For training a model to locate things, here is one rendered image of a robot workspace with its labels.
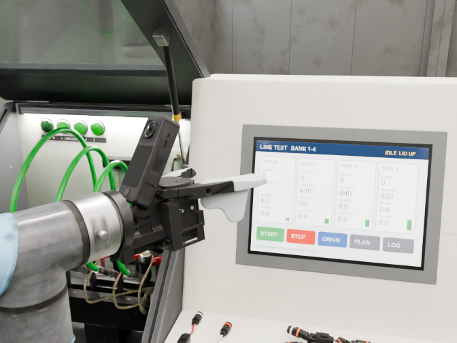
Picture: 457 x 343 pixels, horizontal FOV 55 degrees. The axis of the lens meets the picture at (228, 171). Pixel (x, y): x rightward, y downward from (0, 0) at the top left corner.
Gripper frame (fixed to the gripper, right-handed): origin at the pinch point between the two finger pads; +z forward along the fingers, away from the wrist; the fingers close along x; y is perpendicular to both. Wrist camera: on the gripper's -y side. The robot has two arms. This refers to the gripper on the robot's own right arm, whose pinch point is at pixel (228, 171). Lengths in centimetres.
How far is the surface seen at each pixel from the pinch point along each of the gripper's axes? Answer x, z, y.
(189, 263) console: -40, 21, 31
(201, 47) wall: -624, 546, -97
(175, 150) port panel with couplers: -63, 38, 5
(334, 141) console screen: -11.4, 45.8, 2.5
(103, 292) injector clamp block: -62, 7, 40
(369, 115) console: -5, 52, -3
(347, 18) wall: -407, 721, -121
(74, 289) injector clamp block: -69, 2, 39
